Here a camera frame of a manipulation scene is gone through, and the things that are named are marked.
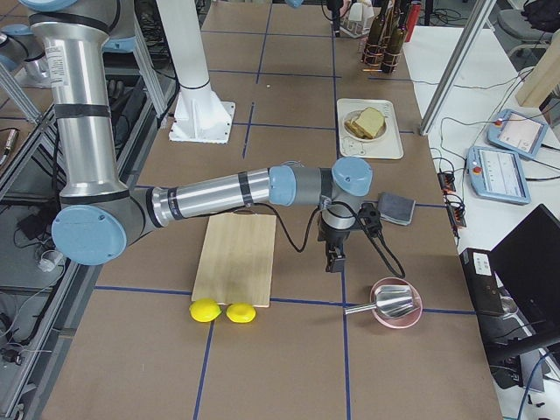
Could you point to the metal scoop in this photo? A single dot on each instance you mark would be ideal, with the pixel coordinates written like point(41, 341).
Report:
point(390, 301)

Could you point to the copper wire bottle rack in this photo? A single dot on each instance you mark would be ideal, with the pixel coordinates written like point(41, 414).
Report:
point(379, 56)

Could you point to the pink bowl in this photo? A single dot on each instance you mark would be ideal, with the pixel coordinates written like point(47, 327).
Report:
point(406, 321)

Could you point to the bread slice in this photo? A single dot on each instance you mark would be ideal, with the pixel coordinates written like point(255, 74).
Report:
point(370, 120)
point(356, 130)

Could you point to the white wire cup rack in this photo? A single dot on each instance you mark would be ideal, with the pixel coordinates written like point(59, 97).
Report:
point(356, 18)

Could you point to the blue teach pendant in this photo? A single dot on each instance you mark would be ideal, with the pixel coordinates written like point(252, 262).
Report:
point(516, 132)
point(497, 175)

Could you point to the yellow lemon half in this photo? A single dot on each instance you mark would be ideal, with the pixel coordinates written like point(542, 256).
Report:
point(204, 310)
point(241, 313)

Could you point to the grey folded cloth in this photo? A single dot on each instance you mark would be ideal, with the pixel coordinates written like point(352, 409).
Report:
point(396, 209)

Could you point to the white bear tray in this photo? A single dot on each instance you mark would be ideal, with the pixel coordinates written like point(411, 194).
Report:
point(387, 145)

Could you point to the black laptop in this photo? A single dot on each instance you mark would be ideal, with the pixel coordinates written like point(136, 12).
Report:
point(526, 262)

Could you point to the red cylinder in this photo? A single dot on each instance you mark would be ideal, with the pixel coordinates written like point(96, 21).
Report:
point(414, 12)

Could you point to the wooden cutting board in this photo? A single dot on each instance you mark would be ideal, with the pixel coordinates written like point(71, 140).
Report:
point(236, 260)

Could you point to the white round plate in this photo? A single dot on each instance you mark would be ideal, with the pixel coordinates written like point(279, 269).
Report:
point(354, 114)

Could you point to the dark wine bottle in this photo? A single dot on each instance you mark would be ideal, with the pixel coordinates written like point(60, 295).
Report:
point(395, 39)
point(375, 35)

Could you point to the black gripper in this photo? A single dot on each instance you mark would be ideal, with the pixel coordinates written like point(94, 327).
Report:
point(334, 238)
point(334, 4)

